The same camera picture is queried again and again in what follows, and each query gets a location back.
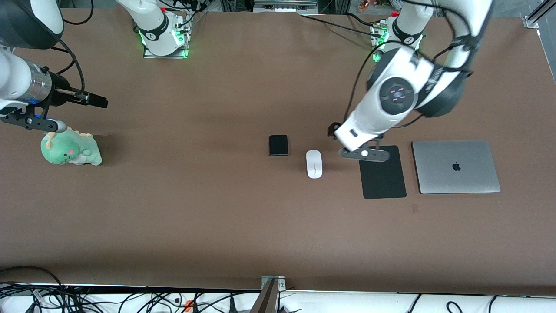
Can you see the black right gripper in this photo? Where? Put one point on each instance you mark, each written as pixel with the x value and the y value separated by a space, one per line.
pixel 60 90

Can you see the metal table edge bracket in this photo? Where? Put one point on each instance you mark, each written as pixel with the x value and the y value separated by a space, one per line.
pixel 273 282

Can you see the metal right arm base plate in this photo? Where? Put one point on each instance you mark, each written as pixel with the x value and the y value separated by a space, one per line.
pixel 167 56

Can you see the metal box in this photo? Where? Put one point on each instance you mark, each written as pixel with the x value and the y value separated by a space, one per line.
pixel 284 5

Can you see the silver laptop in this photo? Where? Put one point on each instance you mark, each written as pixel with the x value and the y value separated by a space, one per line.
pixel 456 167

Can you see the black mouse pad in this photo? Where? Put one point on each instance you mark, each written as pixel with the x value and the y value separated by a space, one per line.
pixel 382 178

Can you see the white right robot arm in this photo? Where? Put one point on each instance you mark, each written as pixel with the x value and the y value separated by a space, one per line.
pixel 13 74

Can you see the black phone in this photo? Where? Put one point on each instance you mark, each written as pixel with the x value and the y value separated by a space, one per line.
pixel 278 145

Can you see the green dinosaur plush toy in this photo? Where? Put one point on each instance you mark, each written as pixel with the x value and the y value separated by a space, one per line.
pixel 69 150

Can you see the orange plug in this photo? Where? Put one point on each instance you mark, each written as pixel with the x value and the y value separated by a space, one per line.
pixel 188 304

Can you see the white computer mouse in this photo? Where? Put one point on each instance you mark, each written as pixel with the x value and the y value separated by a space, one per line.
pixel 314 164

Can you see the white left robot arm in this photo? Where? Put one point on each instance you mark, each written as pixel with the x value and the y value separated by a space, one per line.
pixel 378 117

